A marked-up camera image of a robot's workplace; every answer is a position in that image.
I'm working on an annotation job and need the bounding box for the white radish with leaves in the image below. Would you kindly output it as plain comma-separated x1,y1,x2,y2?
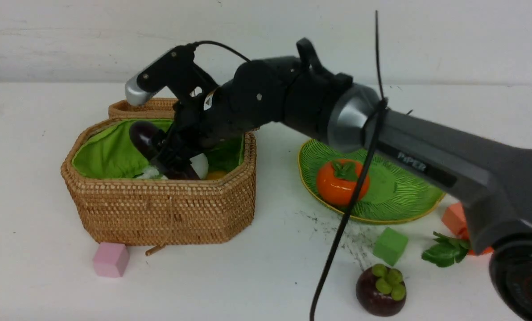
190,136,245,179

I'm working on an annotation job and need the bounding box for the orange foam cube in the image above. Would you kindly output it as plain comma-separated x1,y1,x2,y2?
441,202,467,236

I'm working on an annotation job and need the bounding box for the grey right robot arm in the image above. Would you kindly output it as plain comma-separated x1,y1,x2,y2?
126,38,532,321

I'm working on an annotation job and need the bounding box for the orange persimmon green calyx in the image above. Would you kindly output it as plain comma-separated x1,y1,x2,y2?
315,159,363,207

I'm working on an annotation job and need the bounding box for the dark purple mangosteen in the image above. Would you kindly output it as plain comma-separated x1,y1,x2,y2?
355,264,407,317

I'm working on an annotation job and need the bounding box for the green foam cube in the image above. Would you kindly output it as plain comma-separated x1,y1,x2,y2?
372,227,409,266

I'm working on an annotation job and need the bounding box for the yellow banana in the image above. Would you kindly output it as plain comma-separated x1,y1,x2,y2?
206,170,228,180

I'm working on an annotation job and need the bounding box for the green ribbed glass plate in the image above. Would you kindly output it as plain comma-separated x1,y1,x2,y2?
297,140,446,224

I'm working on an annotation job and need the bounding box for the orange carrot with leaves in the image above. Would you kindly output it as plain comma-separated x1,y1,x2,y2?
421,229,494,268

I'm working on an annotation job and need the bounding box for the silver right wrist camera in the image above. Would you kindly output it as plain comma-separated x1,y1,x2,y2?
125,43,219,107

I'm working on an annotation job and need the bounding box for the purple eggplant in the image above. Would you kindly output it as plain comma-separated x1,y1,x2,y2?
129,121,195,173

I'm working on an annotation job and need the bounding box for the woven wicker basket green lining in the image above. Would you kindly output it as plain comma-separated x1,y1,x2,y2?
61,98,257,255

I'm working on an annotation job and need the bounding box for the pink foam cube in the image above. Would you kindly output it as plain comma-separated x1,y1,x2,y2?
92,242,130,278

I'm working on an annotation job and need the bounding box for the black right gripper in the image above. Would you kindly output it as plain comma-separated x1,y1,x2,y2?
149,82,249,180

